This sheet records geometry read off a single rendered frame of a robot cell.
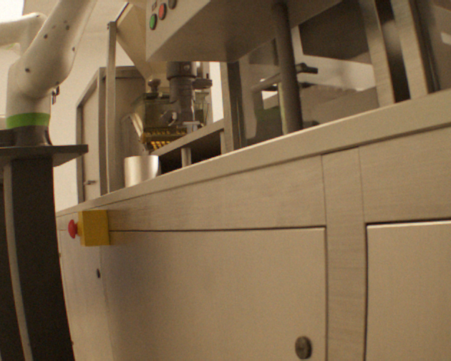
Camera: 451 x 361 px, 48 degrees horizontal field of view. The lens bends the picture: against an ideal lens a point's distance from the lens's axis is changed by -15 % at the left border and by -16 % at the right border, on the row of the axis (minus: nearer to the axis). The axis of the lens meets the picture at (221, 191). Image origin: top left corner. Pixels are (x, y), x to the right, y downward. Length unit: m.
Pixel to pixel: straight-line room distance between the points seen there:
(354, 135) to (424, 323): 0.14
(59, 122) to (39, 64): 4.35
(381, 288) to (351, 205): 0.07
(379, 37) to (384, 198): 0.29
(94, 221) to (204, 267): 0.53
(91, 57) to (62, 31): 4.52
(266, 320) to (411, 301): 0.21
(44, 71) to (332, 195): 0.87
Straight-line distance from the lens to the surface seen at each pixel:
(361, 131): 0.37
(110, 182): 2.00
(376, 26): 0.62
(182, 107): 1.68
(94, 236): 1.15
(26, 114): 1.31
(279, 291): 0.49
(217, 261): 0.61
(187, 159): 1.56
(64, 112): 5.55
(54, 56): 1.18
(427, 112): 0.31
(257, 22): 0.75
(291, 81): 0.65
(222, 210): 0.59
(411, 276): 0.34
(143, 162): 1.32
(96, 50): 5.76
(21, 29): 2.09
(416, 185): 0.33
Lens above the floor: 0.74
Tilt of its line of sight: 3 degrees up
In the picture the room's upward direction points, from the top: 4 degrees counter-clockwise
